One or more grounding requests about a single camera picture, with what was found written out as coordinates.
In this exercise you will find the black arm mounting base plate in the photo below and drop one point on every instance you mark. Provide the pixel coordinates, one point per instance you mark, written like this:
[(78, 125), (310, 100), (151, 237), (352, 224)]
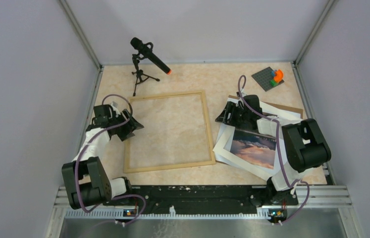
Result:
[(205, 199)]

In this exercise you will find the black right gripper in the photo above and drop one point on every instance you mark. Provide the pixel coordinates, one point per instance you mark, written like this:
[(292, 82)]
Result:
[(231, 107)]

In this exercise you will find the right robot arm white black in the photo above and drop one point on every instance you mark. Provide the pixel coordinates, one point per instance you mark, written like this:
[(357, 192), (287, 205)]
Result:
[(300, 144)]

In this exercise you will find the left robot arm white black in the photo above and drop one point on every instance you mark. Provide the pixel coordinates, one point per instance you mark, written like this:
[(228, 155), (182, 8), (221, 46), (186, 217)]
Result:
[(85, 179)]

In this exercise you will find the white mat board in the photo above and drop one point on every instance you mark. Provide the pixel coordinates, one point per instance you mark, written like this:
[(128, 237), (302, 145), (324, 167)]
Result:
[(248, 151)]

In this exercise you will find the sunset cloud photo print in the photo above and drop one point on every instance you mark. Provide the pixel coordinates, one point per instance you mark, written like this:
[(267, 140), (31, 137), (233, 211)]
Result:
[(254, 148)]

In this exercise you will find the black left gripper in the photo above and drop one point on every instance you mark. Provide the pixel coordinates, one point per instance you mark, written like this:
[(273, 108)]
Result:
[(130, 127)]

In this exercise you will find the black microphone orange tip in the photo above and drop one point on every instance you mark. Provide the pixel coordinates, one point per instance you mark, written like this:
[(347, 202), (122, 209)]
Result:
[(145, 51)]

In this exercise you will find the colourful toy brick stack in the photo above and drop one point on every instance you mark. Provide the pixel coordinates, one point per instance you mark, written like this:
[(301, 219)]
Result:
[(277, 77)]

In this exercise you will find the grey building brick baseplate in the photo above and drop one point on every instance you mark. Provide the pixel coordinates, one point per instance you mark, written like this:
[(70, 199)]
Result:
[(263, 78)]

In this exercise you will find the black mini tripod stand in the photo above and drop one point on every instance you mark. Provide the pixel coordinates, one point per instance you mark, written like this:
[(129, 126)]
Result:
[(141, 77)]

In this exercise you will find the aluminium front rail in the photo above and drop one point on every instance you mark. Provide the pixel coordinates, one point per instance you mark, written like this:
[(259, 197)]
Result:
[(316, 197)]

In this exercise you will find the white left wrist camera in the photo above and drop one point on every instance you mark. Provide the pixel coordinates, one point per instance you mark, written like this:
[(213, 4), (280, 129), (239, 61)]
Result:
[(115, 106)]

